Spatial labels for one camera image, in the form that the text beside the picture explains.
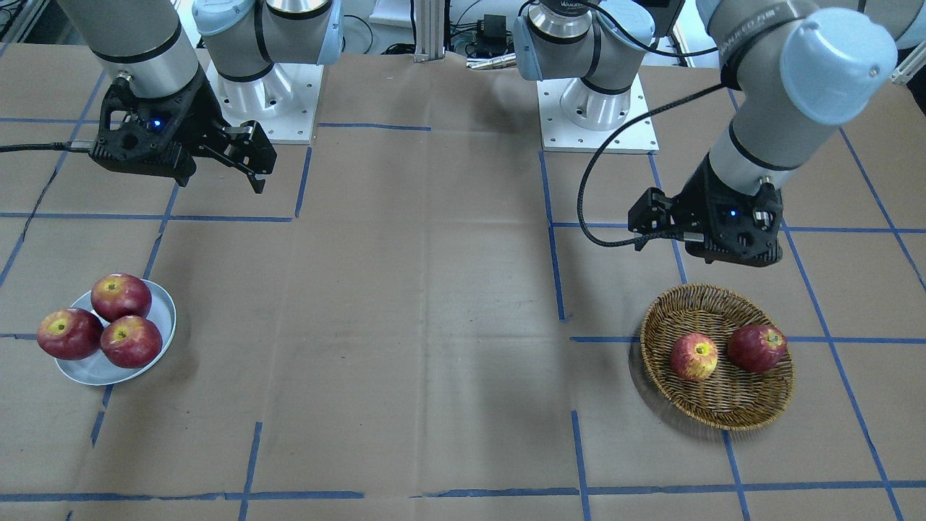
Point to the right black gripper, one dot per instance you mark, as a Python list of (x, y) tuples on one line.
[(194, 116)]

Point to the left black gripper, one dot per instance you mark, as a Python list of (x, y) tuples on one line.
[(700, 197)]

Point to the red yellow apple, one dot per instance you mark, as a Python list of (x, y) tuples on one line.
[(694, 357)]

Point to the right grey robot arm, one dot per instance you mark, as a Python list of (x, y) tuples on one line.
[(244, 39)]

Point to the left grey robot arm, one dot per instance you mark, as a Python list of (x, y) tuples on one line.
[(805, 67)]

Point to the red apple on plate rear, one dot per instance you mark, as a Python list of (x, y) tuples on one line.
[(118, 295)]

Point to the dark red apple in basket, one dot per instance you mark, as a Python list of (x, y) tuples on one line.
[(756, 348)]

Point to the red apple on plate front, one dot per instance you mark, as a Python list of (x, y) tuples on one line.
[(131, 342)]

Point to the red apple on plate side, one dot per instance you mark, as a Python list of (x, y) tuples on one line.
[(70, 334)]

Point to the black power adapter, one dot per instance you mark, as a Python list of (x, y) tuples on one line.
[(492, 28)]

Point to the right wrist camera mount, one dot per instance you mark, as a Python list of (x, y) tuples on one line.
[(145, 135)]

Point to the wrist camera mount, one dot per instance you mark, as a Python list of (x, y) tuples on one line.
[(768, 205), (145, 135)]

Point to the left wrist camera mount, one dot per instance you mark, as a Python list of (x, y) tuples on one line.
[(768, 205)]

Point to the aluminium frame post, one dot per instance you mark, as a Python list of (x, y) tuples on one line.
[(430, 25)]

